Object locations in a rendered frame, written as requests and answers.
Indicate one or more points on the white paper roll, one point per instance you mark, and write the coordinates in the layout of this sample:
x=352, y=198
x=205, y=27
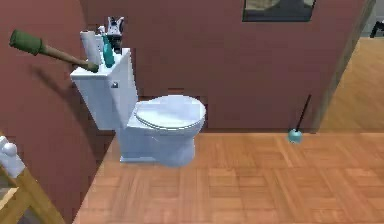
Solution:
x=90, y=46

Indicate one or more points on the green brown dumbbell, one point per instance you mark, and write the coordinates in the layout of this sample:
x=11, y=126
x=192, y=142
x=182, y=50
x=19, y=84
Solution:
x=30, y=43

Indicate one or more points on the white round-topped object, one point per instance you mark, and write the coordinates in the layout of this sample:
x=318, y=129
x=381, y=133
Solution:
x=10, y=156

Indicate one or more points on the white toilet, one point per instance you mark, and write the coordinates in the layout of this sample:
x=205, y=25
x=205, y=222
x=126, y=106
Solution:
x=156, y=120

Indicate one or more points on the black white spray bottle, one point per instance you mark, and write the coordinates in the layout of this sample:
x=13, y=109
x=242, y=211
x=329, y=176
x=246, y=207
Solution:
x=115, y=31

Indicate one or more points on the black chair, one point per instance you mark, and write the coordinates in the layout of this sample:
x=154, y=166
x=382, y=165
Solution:
x=377, y=28

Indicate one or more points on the teal bottle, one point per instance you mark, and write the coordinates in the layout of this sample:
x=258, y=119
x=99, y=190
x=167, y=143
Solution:
x=108, y=53

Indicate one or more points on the dark framed wall picture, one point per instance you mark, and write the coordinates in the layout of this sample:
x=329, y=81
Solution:
x=278, y=13

